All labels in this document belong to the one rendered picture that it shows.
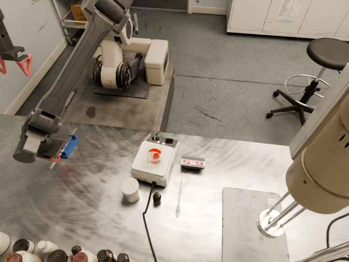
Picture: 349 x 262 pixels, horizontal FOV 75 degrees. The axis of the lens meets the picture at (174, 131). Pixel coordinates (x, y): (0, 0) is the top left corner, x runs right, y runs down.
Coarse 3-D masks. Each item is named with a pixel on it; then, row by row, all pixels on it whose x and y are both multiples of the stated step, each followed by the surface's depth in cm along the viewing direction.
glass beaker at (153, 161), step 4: (152, 144) 75; (156, 144) 76; (148, 148) 75; (152, 148) 77; (156, 148) 77; (160, 148) 75; (148, 156) 74; (152, 156) 72; (156, 156) 72; (160, 156) 75; (148, 160) 76; (152, 160) 74; (156, 160) 74; (160, 160) 76; (152, 164) 76; (156, 164) 76
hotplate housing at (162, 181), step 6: (174, 150) 84; (174, 156) 86; (168, 168) 80; (132, 174) 80; (138, 174) 79; (144, 174) 78; (150, 174) 78; (168, 174) 80; (144, 180) 82; (150, 180) 80; (156, 180) 79; (162, 180) 78; (162, 186) 82
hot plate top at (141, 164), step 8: (144, 144) 83; (144, 152) 81; (168, 152) 81; (136, 160) 79; (144, 160) 79; (168, 160) 79; (136, 168) 77; (144, 168) 77; (152, 168) 77; (160, 168) 77; (160, 176) 76
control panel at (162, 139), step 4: (152, 136) 92; (148, 140) 88; (152, 140) 88; (160, 140) 89; (164, 140) 90; (176, 140) 91; (160, 144) 86; (164, 144) 87; (168, 144) 87; (172, 144) 88; (176, 144) 88
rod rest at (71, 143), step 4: (72, 136) 93; (72, 140) 94; (76, 140) 94; (68, 144) 93; (72, 144) 93; (64, 148) 91; (68, 148) 91; (72, 148) 92; (64, 152) 88; (68, 152) 90; (64, 156) 89; (68, 156) 90
